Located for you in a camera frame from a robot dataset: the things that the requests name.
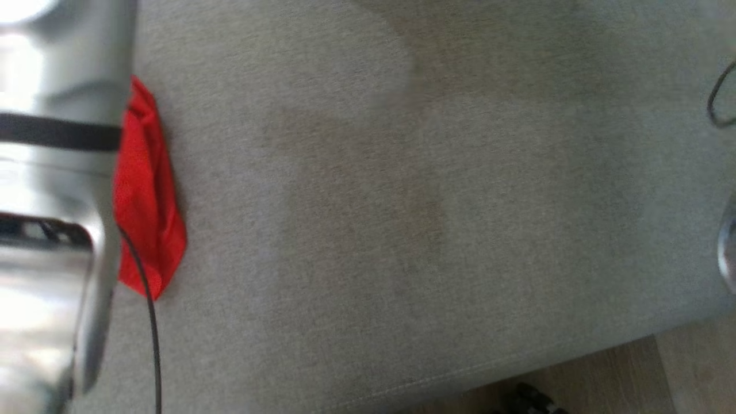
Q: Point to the red basketball jersey shirt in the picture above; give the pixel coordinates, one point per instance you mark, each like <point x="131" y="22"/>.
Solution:
<point x="146" y="195"/>

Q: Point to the large grey sofa seat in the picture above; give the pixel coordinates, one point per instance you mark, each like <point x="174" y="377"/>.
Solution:
<point x="402" y="201"/>

